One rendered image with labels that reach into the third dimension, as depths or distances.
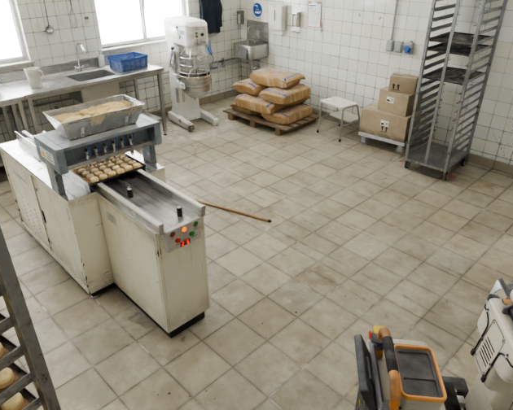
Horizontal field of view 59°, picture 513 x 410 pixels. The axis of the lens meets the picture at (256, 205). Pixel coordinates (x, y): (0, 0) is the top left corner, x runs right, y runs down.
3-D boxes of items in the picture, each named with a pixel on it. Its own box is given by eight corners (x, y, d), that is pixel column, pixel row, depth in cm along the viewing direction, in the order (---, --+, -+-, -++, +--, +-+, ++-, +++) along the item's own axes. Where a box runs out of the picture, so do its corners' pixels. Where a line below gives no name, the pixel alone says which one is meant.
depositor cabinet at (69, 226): (24, 233, 404) (-3, 144, 362) (99, 205, 447) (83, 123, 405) (91, 303, 324) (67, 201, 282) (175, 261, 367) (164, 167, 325)
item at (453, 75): (446, 67, 501) (447, 66, 500) (484, 73, 478) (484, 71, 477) (423, 77, 463) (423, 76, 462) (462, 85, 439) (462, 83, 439)
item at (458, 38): (453, 32, 483) (453, 31, 482) (493, 37, 460) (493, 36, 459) (429, 41, 445) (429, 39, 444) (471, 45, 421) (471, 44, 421)
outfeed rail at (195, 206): (58, 129, 391) (56, 121, 388) (61, 128, 393) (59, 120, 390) (202, 216, 266) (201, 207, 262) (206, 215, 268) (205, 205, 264)
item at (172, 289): (115, 291, 336) (93, 183, 291) (155, 271, 356) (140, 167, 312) (169, 343, 292) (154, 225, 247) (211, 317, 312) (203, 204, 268)
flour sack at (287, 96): (282, 107, 588) (282, 94, 580) (257, 101, 611) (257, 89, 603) (313, 95, 636) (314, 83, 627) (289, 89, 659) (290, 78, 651)
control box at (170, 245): (164, 250, 260) (162, 230, 253) (198, 234, 275) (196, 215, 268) (168, 254, 258) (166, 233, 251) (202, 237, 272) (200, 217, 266)
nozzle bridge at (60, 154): (45, 184, 302) (32, 136, 285) (140, 154, 346) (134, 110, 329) (67, 201, 282) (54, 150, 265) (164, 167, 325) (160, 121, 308)
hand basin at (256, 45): (285, 82, 698) (287, 5, 644) (267, 86, 675) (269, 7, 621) (241, 71, 759) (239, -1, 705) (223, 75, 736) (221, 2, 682)
